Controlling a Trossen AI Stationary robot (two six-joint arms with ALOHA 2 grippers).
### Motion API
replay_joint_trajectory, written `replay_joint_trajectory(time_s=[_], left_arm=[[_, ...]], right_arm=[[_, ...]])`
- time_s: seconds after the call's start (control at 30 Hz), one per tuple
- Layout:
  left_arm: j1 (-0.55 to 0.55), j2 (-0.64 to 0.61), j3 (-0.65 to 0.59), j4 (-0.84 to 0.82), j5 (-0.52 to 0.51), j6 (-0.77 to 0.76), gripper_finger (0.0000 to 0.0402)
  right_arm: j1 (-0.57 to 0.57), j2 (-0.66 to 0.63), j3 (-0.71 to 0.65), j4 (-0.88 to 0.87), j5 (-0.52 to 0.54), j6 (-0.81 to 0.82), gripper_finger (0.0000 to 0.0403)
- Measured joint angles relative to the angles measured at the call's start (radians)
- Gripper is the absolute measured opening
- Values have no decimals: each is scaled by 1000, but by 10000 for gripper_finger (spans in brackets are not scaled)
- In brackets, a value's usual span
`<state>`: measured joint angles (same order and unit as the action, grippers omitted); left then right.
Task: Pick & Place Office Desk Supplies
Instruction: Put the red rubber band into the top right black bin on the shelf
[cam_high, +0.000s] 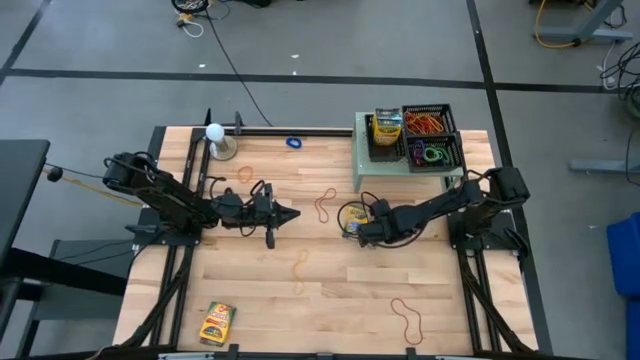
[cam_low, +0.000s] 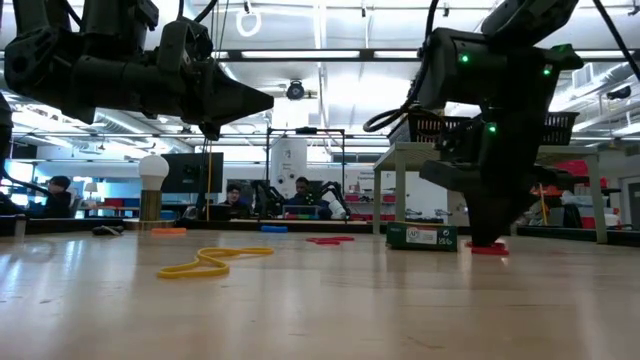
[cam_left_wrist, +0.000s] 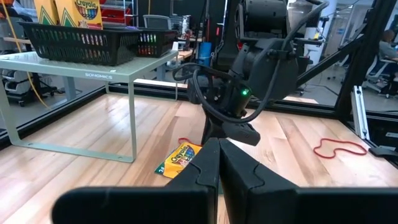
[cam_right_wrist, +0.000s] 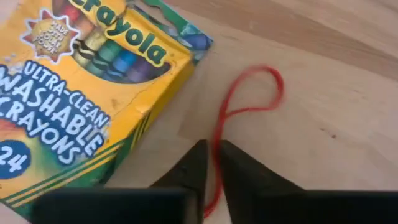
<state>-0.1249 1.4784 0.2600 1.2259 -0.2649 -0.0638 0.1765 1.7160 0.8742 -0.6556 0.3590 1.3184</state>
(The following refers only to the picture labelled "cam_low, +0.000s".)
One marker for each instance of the sage green metal riser shelf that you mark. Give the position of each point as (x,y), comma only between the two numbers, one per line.
(400,155)

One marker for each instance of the small silver cylinder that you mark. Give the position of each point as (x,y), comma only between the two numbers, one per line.
(20,227)

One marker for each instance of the yellow blue Crayola crayon box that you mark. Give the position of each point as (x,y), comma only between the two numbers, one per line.
(422,236)

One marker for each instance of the blue coil wristband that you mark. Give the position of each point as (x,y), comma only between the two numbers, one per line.
(274,229)

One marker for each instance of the black overhead camera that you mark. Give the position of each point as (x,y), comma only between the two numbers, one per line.
(295,90)

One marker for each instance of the black background monitor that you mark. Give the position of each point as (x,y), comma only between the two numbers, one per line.
(190,172)

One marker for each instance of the red rubber band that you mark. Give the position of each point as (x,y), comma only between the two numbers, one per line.
(330,241)
(492,251)

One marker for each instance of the yellow rubber band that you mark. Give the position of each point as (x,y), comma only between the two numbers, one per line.
(165,274)

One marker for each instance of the rolling rack of parts bins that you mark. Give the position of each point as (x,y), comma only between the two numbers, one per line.
(570,167)

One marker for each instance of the small white table lamp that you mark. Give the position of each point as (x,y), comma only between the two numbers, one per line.
(91,189)

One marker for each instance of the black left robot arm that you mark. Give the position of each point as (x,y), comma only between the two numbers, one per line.
(45,55)

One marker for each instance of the person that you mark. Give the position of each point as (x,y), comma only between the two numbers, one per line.
(59,197)
(235,200)
(305,195)

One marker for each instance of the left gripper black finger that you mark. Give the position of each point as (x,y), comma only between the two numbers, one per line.
(220,116)
(235,95)

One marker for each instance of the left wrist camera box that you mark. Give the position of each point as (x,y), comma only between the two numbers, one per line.
(115,25)

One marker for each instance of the black plastic mesh basket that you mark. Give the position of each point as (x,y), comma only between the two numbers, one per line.
(425,129)
(562,127)

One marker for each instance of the orange coil wristband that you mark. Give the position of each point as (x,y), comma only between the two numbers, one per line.
(169,231)

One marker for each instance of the white bulb desk lamp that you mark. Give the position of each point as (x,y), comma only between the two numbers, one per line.
(152,172)

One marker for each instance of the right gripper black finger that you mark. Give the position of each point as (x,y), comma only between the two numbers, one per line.
(512,207)
(484,215)

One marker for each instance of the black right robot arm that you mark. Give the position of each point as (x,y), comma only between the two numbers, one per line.
(500,75)

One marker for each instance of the small black object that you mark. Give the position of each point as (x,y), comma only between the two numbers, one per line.
(107,230)

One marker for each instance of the background black robot arm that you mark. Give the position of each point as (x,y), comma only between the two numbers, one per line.
(337,197)
(265,197)

